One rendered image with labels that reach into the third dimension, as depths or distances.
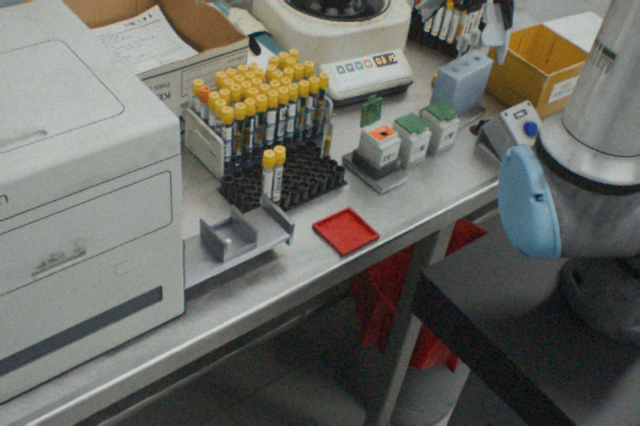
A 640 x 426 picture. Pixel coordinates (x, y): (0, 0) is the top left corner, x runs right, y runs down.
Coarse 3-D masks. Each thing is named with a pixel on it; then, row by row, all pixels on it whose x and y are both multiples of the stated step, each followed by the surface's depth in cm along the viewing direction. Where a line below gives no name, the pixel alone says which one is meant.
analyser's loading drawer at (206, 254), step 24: (240, 216) 95; (264, 216) 100; (288, 216) 98; (192, 240) 95; (216, 240) 92; (240, 240) 96; (264, 240) 97; (288, 240) 99; (192, 264) 92; (216, 264) 93
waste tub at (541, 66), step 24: (528, 48) 138; (552, 48) 135; (576, 48) 131; (504, 72) 130; (528, 72) 126; (552, 72) 137; (576, 72) 128; (504, 96) 132; (528, 96) 127; (552, 96) 128
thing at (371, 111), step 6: (372, 96) 109; (372, 102) 109; (378, 102) 110; (366, 108) 109; (372, 108) 110; (378, 108) 111; (366, 114) 110; (372, 114) 111; (378, 114) 112; (366, 120) 110; (372, 120) 111; (360, 126) 110
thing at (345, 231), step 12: (336, 216) 107; (348, 216) 107; (360, 216) 107; (312, 228) 105; (324, 228) 105; (336, 228) 105; (348, 228) 106; (360, 228) 106; (372, 228) 105; (336, 240) 104; (348, 240) 104; (360, 240) 104; (372, 240) 104; (348, 252) 102
